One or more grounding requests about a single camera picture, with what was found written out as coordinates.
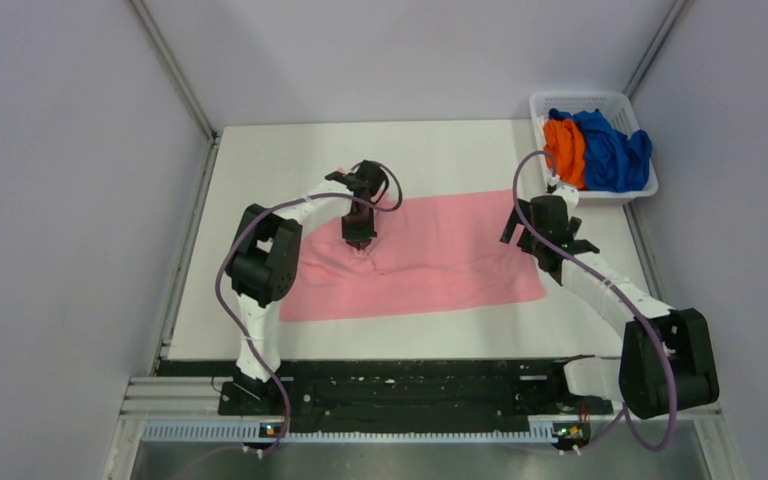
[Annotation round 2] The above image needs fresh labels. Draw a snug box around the pink t shirt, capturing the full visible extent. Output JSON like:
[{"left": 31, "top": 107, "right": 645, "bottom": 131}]
[{"left": 280, "top": 190, "right": 546, "bottom": 322}]

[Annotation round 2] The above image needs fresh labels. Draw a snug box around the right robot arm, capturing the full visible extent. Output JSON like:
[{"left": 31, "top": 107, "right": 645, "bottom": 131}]
[{"left": 501, "top": 194, "right": 720, "bottom": 419}]

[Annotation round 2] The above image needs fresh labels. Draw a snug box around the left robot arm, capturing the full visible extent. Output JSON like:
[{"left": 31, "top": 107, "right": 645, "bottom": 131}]
[{"left": 214, "top": 160, "right": 404, "bottom": 414}]

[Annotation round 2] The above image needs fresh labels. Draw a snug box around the orange t shirt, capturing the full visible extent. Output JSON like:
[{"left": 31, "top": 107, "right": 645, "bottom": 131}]
[{"left": 543, "top": 118, "right": 586, "bottom": 190}]

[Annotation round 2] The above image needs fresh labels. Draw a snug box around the blue t shirt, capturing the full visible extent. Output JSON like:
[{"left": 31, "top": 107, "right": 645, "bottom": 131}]
[{"left": 547, "top": 108, "right": 653, "bottom": 193}]

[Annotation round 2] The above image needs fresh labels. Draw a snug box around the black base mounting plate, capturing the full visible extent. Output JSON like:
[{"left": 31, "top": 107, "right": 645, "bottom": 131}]
[{"left": 156, "top": 359, "right": 613, "bottom": 436}]

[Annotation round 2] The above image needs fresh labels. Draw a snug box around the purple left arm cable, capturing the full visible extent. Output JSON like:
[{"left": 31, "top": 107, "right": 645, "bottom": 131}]
[{"left": 214, "top": 160, "right": 404, "bottom": 458}]

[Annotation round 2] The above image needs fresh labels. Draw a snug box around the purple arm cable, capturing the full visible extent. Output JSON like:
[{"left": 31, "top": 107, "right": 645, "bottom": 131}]
[
  {"left": 214, "top": 160, "right": 404, "bottom": 458},
  {"left": 512, "top": 150, "right": 679, "bottom": 458}
]

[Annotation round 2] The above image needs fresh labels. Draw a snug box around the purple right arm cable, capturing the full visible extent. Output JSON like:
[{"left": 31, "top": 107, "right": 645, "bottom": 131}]
[{"left": 512, "top": 150, "right": 679, "bottom": 458}]

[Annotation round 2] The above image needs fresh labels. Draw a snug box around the left aluminium corner post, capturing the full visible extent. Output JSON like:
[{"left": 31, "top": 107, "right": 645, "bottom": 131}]
[{"left": 126, "top": 0, "right": 220, "bottom": 143}]

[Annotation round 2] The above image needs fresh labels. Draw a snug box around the aluminium corner post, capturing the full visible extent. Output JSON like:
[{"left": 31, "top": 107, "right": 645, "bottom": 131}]
[
  {"left": 126, "top": 0, "right": 220, "bottom": 143},
  {"left": 623, "top": 0, "right": 692, "bottom": 99}
]

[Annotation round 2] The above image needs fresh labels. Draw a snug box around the right aluminium corner post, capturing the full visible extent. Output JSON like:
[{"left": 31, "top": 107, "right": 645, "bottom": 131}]
[{"left": 623, "top": 0, "right": 692, "bottom": 99}]

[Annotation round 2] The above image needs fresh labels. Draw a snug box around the white slotted cable duct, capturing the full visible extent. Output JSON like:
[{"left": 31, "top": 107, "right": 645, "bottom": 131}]
[{"left": 142, "top": 419, "right": 584, "bottom": 444}]

